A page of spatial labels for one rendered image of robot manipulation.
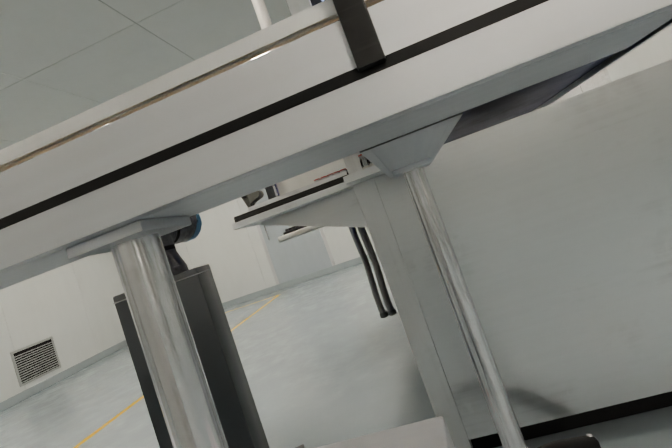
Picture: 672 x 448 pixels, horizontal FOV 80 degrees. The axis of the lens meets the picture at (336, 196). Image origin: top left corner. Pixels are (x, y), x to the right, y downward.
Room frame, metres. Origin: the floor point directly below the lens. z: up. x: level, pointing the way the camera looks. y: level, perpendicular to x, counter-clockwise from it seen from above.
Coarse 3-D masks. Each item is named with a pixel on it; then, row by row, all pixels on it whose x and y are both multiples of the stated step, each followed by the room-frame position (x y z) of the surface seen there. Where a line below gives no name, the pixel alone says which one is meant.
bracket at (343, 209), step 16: (352, 192) 1.26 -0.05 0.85; (304, 208) 1.29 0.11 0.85; (320, 208) 1.28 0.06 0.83; (336, 208) 1.27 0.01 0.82; (352, 208) 1.27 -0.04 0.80; (272, 224) 1.31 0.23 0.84; (288, 224) 1.30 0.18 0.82; (304, 224) 1.29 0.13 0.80; (320, 224) 1.29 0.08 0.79; (336, 224) 1.28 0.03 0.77; (352, 224) 1.27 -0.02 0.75
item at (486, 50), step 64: (384, 0) 0.32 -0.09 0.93; (448, 0) 0.31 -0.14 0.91; (512, 0) 0.30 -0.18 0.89; (576, 0) 0.30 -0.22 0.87; (640, 0) 0.29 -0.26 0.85; (192, 64) 0.38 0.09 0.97; (256, 64) 0.34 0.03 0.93; (320, 64) 0.33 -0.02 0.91; (384, 64) 0.32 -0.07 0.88; (448, 64) 0.31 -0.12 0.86; (512, 64) 0.31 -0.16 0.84; (576, 64) 0.39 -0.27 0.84; (64, 128) 0.40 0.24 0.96; (128, 128) 0.36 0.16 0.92; (192, 128) 0.35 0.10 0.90; (256, 128) 0.34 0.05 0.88; (320, 128) 0.33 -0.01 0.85; (384, 128) 0.37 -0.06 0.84; (0, 192) 0.39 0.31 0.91; (64, 192) 0.38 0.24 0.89; (128, 192) 0.37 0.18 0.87; (192, 192) 0.36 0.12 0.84; (0, 256) 0.39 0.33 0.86; (64, 256) 0.45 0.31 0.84
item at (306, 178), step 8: (336, 160) 2.19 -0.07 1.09; (320, 168) 2.21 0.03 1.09; (328, 168) 2.20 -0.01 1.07; (336, 168) 2.19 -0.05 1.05; (344, 168) 2.18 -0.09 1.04; (296, 176) 2.23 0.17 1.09; (304, 176) 2.22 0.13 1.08; (312, 176) 2.22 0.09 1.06; (320, 176) 2.21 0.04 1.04; (280, 184) 2.25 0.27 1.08; (288, 184) 2.24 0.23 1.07; (296, 184) 2.23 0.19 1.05; (304, 184) 2.23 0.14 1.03; (280, 192) 2.25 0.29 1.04
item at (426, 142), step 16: (432, 128) 0.47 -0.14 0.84; (448, 128) 0.53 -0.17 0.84; (384, 144) 0.47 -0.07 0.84; (400, 144) 0.51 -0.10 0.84; (416, 144) 0.57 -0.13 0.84; (432, 144) 0.65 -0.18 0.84; (384, 160) 0.63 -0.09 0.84; (400, 160) 0.73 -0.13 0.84; (416, 160) 0.85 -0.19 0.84; (432, 160) 1.03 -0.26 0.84
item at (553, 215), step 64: (512, 128) 1.08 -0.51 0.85; (576, 128) 1.06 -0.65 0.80; (640, 128) 1.03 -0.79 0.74; (384, 192) 1.15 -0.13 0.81; (448, 192) 1.12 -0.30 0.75; (512, 192) 1.09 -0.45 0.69; (576, 192) 1.07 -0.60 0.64; (640, 192) 1.04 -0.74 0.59; (512, 256) 1.10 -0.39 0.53; (576, 256) 1.08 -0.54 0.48; (640, 256) 1.05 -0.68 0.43; (448, 320) 1.14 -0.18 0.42; (512, 320) 1.11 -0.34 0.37; (576, 320) 1.09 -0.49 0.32; (640, 320) 1.06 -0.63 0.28; (512, 384) 1.12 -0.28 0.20; (576, 384) 1.10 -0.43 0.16; (640, 384) 1.07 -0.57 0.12
